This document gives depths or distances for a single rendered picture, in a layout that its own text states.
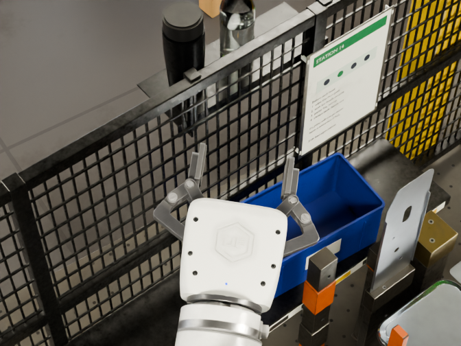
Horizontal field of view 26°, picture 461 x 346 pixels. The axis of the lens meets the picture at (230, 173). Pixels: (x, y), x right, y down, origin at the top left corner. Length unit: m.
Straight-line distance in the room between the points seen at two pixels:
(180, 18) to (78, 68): 2.20
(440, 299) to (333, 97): 0.48
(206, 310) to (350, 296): 1.51
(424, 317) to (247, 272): 1.15
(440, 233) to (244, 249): 1.19
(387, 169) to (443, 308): 0.35
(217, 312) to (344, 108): 1.20
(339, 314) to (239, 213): 1.45
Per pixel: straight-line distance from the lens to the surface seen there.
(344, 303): 2.44
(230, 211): 0.99
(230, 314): 0.95
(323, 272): 1.90
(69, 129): 3.70
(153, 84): 1.86
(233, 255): 0.98
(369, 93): 2.14
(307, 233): 1.02
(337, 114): 2.10
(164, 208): 1.01
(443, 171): 2.71
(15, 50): 4.01
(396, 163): 2.27
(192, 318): 0.96
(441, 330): 2.09
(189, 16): 1.72
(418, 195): 1.92
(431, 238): 2.13
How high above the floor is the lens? 2.80
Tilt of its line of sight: 52 degrees down
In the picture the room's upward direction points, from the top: straight up
